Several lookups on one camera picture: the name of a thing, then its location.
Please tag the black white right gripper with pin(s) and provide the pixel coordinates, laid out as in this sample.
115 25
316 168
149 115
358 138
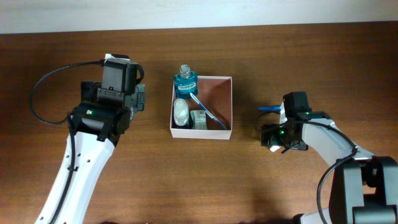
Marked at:
273 139

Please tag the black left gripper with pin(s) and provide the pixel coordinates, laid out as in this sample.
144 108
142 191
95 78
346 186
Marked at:
139 98

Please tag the green toothpaste tube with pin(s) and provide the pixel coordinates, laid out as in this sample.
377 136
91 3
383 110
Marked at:
274 148

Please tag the blue disposable razor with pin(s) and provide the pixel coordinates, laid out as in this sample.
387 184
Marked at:
269 108

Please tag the teal mouthwash bottle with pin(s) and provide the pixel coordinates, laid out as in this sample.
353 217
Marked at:
185 83

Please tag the blue white toothbrush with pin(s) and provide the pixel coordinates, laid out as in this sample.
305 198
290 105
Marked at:
213 117

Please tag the green white soap packet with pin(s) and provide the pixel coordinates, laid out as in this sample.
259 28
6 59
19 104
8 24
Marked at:
199 119

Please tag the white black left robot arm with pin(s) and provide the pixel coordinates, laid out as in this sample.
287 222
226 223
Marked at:
106 110

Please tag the white square cardboard box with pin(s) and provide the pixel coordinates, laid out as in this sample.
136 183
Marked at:
216 93

